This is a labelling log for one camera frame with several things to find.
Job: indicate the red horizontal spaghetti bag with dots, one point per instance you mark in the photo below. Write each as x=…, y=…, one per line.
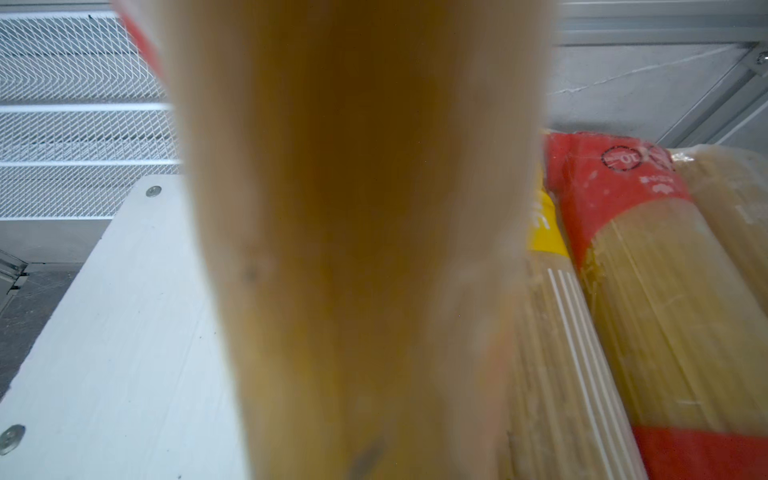
x=685, y=338

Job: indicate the red end long spaghetti bag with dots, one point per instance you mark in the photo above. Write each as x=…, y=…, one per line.
x=361, y=176

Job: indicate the white two-tier shelf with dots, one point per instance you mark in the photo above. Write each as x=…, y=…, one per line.
x=129, y=379

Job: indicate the white wire mesh basket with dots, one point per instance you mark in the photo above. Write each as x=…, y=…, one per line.
x=83, y=118

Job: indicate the yellow clear spaghetti bag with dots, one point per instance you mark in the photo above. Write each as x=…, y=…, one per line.
x=729, y=187

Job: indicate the yellow Stature spaghetti bag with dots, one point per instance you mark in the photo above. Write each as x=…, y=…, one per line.
x=565, y=418

